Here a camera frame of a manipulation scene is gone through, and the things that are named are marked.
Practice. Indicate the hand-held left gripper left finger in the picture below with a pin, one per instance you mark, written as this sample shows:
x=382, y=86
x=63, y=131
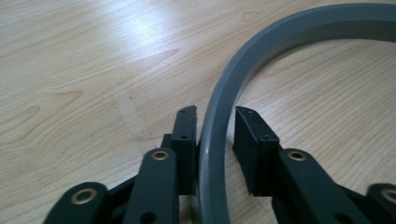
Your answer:
x=185, y=155

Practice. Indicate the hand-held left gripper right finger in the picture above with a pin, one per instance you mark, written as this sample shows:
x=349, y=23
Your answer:
x=252, y=161

